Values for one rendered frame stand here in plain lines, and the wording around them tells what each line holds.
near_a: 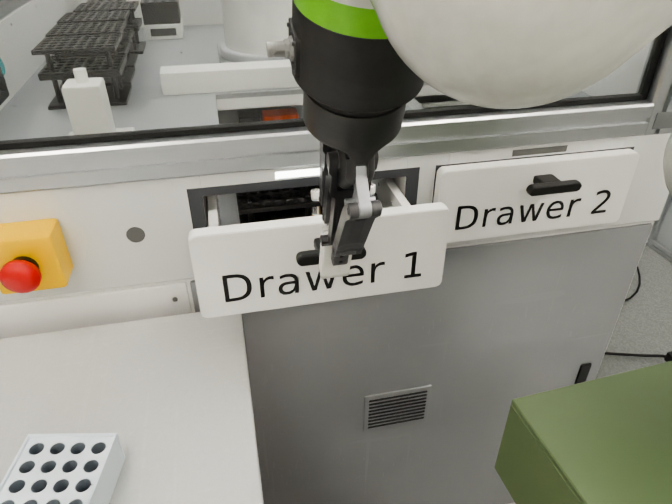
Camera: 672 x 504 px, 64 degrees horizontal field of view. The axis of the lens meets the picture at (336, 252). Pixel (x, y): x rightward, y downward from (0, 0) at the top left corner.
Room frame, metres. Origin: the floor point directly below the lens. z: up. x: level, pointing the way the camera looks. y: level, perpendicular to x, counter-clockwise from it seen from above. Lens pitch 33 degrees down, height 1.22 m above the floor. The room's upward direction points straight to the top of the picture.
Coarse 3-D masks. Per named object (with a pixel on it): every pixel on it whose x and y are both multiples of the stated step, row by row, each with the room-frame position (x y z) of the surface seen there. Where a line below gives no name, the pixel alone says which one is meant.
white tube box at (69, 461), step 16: (32, 448) 0.32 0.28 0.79; (48, 448) 0.32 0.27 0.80; (64, 448) 0.32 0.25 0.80; (80, 448) 0.32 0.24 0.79; (96, 448) 0.32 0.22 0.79; (112, 448) 0.32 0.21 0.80; (16, 464) 0.30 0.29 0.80; (32, 464) 0.30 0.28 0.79; (48, 464) 0.30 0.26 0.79; (64, 464) 0.30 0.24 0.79; (80, 464) 0.30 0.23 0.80; (96, 464) 0.30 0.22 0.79; (112, 464) 0.31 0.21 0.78; (16, 480) 0.28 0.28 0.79; (32, 480) 0.28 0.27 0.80; (48, 480) 0.28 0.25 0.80; (64, 480) 0.29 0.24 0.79; (80, 480) 0.28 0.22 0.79; (96, 480) 0.28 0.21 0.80; (112, 480) 0.30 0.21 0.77; (0, 496) 0.27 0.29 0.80; (16, 496) 0.27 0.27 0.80; (32, 496) 0.27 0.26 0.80; (48, 496) 0.27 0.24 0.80; (64, 496) 0.27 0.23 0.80; (80, 496) 0.27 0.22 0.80; (96, 496) 0.27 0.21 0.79
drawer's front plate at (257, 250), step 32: (256, 224) 0.50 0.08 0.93; (288, 224) 0.50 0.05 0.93; (320, 224) 0.50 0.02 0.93; (384, 224) 0.52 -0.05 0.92; (416, 224) 0.53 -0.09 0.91; (448, 224) 0.53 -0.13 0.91; (192, 256) 0.47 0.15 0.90; (224, 256) 0.48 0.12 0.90; (256, 256) 0.49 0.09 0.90; (288, 256) 0.49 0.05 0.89; (384, 256) 0.52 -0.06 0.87; (256, 288) 0.49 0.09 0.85; (288, 288) 0.49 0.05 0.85; (320, 288) 0.50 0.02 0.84; (352, 288) 0.51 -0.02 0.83; (384, 288) 0.52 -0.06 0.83; (416, 288) 0.53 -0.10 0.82
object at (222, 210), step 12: (372, 180) 0.73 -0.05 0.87; (384, 180) 0.68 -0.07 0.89; (384, 192) 0.67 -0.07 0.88; (396, 192) 0.64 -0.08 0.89; (216, 204) 0.61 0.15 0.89; (228, 204) 0.71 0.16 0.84; (384, 204) 0.67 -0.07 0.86; (396, 204) 0.62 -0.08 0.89; (408, 204) 0.61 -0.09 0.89; (216, 216) 0.58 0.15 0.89; (228, 216) 0.68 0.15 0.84
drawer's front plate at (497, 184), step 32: (512, 160) 0.66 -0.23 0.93; (544, 160) 0.66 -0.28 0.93; (576, 160) 0.67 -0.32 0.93; (608, 160) 0.68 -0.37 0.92; (448, 192) 0.63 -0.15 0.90; (480, 192) 0.64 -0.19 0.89; (512, 192) 0.65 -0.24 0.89; (576, 192) 0.67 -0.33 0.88; (480, 224) 0.64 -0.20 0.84; (512, 224) 0.65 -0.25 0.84; (544, 224) 0.66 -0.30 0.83; (576, 224) 0.68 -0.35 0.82
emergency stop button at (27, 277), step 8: (8, 264) 0.47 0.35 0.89; (16, 264) 0.47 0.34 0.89; (24, 264) 0.47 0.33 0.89; (32, 264) 0.48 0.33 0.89; (0, 272) 0.47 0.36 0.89; (8, 272) 0.47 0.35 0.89; (16, 272) 0.47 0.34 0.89; (24, 272) 0.47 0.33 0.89; (32, 272) 0.47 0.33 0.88; (40, 272) 0.48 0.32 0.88; (0, 280) 0.47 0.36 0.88; (8, 280) 0.47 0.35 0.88; (16, 280) 0.47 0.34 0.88; (24, 280) 0.47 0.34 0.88; (32, 280) 0.47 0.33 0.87; (40, 280) 0.48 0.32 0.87; (8, 288) 0.47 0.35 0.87; (16, 288) 0.47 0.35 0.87; (24, 288) 0.47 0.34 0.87; (32, 288) 0.47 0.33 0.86
